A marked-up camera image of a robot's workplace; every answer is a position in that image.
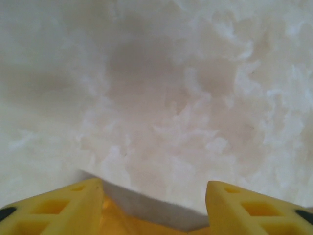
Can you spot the orange t-shirt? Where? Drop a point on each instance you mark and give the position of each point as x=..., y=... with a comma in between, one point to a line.
x=115, y=220

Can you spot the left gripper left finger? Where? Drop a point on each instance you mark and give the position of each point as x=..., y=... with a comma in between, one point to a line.
x=49, y=215

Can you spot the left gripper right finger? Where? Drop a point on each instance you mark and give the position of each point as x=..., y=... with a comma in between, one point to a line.
x=256, y=215

